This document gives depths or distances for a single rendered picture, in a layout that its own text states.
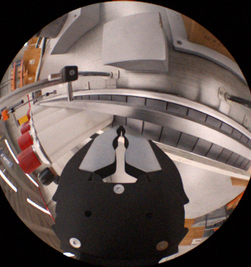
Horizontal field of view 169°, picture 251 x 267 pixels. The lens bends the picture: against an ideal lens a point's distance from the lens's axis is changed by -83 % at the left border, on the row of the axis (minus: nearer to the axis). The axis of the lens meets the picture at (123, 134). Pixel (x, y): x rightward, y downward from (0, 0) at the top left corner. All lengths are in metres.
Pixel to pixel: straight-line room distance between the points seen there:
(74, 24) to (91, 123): 0.36
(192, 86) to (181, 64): 0.05
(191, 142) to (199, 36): 0.20
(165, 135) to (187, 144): 0.05
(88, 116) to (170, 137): 0.15
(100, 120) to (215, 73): 0.27
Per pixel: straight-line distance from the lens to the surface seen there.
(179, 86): 0.20
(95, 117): 0.16
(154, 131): 0.17
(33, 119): 0.27
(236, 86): 0.27
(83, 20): 0.38
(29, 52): 2.19
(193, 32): 0.19
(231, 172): 0.24
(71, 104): 0.16
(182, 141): 0.18
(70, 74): 0.16
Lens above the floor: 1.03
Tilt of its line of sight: 47 degrees down
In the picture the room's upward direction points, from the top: 133 degrees counter-clockwise
